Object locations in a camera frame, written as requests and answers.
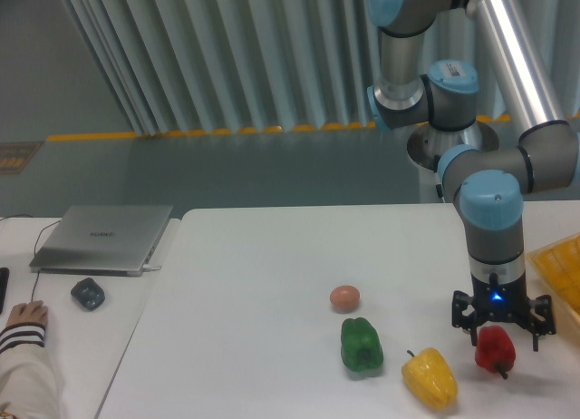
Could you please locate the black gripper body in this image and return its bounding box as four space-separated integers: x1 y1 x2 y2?
471 274 528 325

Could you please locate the red bell pepper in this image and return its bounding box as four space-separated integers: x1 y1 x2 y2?
475 326 517 379

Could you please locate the striped cream sleeve forearm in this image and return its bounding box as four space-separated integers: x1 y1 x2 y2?
1 323 61 418

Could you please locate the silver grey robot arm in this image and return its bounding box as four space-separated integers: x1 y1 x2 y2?
367 0 579 342

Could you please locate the yellow plastic basket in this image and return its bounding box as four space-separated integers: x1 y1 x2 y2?
526 233 579 346

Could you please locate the person's hand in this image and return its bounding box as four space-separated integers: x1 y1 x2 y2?
5 300 48 328

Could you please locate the yellow bell pepper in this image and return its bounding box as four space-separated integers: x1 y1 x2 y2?
401 347 459 411

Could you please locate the green bell pepper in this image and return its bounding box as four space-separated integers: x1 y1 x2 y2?
341 317 384 373

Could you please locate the brown egg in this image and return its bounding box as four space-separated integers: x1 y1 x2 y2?
329 285 361 312

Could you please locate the silver laptop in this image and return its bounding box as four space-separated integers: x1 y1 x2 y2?
30 205 172 277

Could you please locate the white folding partition screen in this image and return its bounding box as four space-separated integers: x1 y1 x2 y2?
52 0 580 139

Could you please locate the black phone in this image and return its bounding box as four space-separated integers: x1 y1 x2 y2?
0 267 10 314

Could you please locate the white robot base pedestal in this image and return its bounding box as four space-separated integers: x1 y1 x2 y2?
407 122 499 203

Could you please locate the black mouse cable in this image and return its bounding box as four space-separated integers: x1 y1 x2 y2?
0 214 69 305

